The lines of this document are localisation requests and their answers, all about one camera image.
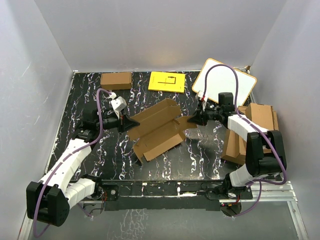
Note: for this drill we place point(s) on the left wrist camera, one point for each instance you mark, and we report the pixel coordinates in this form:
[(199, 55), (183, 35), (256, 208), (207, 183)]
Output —
[(118, 104)]

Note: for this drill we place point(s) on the yellow book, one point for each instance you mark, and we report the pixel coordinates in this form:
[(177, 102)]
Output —
[(167, 82)]

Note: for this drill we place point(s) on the aluminium frame rail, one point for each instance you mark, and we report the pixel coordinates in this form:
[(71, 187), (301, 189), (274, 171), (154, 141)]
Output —
[(265, 192)]

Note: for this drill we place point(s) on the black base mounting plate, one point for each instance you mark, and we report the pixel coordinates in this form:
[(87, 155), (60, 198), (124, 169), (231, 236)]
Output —
[(210, 195)]

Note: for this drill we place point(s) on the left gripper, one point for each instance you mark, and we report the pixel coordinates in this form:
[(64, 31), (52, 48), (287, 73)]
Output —
[(125, 123)]

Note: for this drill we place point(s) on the folded brown cardboard box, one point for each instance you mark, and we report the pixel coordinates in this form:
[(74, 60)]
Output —
[(116, 81)]

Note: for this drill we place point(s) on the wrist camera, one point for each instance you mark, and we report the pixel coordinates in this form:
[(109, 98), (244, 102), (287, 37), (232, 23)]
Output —
[(202, 100), (118, 104)]

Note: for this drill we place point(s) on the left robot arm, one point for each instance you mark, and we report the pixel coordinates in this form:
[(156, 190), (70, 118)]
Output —
[(50, 200)]

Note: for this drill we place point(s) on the stack of flat cardboard boxes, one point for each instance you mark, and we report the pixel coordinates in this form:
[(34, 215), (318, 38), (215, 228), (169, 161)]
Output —
[(234, 148)]

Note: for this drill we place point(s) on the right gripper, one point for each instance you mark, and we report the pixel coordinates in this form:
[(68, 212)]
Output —
[(198, 118)]

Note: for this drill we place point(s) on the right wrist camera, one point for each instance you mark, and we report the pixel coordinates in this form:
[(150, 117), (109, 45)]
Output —
[(202, 100)]

